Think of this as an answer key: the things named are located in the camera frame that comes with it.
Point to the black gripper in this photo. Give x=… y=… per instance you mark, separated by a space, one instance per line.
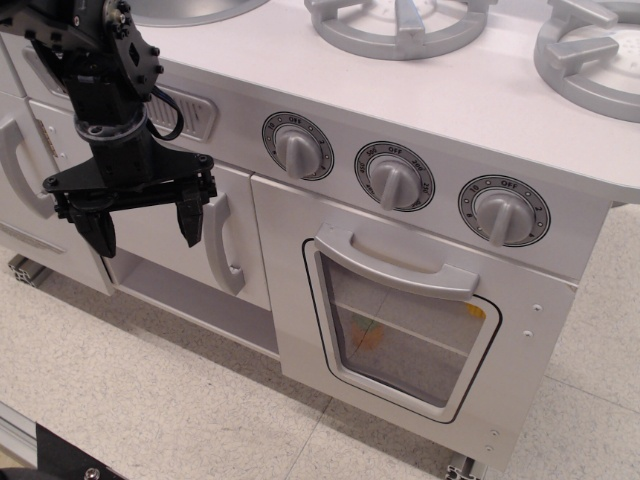
x=130 y=169

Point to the white oven door with window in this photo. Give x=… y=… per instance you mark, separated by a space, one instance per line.
x=467 y=336

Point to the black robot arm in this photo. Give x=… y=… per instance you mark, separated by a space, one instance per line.
x=98 y=57

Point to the white cabinet door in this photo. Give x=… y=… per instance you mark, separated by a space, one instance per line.
x=154 y=258

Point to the silver vent grille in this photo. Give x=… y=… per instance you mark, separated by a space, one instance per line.
x=198 y=114

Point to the white left fridge door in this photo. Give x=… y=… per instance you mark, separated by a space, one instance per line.
x=51 y=242

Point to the grey left stove knob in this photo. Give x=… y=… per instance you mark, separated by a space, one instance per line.
x=298 y=146

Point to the grey stove knob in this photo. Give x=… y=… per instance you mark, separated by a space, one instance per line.
x=298 y=146
x=504 y=211
x=394 y=176

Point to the silver sink basin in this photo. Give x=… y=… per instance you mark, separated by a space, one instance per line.
x=185 y=13

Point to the aluminium extrusion bottom left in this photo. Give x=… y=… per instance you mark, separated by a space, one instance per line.
x=18 y=436

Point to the grey middle stove knob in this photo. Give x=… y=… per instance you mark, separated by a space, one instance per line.
x=394 y=176

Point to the orange toy fruit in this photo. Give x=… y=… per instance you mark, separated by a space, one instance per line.
x=367 y=337

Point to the white toy kitchen body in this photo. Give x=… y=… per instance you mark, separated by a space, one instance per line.
x=480 y=110

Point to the silver left burner grate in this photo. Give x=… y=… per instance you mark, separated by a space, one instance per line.
x=411 y=40

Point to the silver burner grate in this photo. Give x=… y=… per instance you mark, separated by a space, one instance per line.
x=411 y=40
x=588 y=52

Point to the grey right stove knob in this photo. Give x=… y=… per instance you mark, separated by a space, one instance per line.
x=504 y=211

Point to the silver right burner grate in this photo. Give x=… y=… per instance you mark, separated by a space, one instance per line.
x=588 y=52

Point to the silver cabinet door handle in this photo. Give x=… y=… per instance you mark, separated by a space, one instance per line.
x=229 y=278

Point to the aluminium frame rail left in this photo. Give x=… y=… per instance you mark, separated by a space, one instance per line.
x=28 y=271

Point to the aluminium frame rail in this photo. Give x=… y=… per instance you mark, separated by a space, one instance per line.
x=462 y=467
x=28 y=271

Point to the silver left door handle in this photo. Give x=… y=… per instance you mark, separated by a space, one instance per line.
x=11 y=139

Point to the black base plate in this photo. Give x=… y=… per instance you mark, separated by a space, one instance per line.
x=63 y=460

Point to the aluminium frame rail right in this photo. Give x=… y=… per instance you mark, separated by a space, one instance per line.
x=462 y=467

